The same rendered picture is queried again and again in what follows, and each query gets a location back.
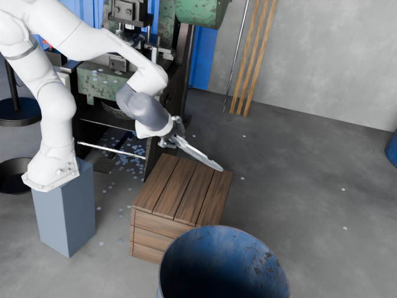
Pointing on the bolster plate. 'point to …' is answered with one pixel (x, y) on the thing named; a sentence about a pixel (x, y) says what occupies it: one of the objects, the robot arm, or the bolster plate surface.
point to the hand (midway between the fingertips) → (181, 141)
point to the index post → (154, 54)
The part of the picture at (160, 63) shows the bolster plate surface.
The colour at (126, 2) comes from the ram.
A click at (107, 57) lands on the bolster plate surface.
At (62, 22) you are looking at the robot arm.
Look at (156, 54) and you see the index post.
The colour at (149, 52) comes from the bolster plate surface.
